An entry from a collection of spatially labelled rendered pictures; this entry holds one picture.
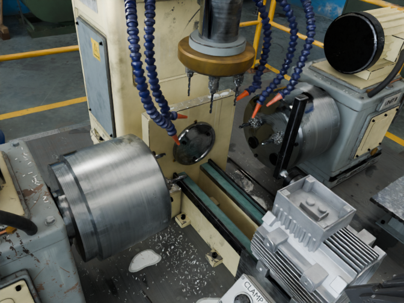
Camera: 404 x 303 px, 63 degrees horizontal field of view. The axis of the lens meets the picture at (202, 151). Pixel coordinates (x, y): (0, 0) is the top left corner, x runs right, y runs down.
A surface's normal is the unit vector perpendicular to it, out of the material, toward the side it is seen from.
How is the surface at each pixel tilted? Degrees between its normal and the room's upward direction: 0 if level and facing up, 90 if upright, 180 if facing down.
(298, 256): 0
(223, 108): 90
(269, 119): 90
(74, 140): 0
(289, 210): 90
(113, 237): 81
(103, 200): 47
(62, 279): 89
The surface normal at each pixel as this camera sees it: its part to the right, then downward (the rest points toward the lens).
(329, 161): -0.81, 0.31
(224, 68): 0.19, 0.62
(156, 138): 0.58, 0.54
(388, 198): 0.07, -0.79
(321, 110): 0.43, -0.27
